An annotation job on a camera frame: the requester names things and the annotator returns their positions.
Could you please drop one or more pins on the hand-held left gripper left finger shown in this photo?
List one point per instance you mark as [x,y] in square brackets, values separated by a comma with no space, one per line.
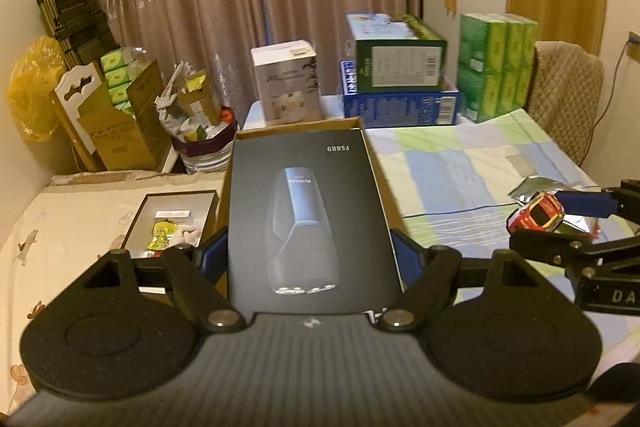
[212,252]

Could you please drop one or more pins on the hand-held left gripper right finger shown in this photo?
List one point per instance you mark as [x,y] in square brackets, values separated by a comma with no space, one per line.
[404,257]

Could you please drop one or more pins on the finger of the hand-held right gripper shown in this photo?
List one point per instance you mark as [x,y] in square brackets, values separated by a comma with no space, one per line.
[585,203]
[550,244]

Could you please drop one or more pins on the red toy car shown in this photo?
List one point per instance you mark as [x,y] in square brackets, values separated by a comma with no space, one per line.
[537,212]

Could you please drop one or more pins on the black shaver box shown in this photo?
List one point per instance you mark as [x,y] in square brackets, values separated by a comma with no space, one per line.
[382,177]
[300,217]

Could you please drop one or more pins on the yellow small toy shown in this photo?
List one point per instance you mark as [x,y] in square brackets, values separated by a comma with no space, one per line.
[160,234]

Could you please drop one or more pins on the shallow black box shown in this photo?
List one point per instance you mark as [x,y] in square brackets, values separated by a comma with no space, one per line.
[150,207]

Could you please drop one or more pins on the purple waste bin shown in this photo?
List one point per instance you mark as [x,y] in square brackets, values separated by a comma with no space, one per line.
[205,152]

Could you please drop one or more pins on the quilted beige chair cover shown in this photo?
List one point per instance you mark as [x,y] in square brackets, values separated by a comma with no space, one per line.
[565,102]

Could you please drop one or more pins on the plaid bed sheet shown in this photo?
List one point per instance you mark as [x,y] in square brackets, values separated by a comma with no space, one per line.
[465,167]

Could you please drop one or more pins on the blue carton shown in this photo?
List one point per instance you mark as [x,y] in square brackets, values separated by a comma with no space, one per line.
[400,109]

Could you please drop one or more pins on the brown carton with white insert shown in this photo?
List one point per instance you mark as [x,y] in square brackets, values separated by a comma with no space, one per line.
[125,132]

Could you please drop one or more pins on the beige printed blanket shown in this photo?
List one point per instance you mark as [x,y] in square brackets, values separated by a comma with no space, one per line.
[65,227]

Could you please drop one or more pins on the stack of green tissue packs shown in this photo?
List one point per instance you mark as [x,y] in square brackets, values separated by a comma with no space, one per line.
[495,67]

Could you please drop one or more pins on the white appliance carton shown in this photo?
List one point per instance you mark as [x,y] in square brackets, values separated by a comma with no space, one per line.
[285,82]

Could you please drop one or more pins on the bundle of small green packs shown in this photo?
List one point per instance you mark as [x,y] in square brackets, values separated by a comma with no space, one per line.
[119,82]

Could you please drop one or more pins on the dark green carton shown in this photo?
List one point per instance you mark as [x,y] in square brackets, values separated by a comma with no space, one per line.
[400,57]

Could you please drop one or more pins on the yellow plastic bag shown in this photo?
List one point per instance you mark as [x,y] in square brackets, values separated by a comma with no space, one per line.
[35,92]

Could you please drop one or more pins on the brown patterned curtain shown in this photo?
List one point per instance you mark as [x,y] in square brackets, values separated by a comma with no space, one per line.
[250,7]

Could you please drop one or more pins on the black folding hand trolley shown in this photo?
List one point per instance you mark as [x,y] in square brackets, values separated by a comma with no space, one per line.
[70,12]

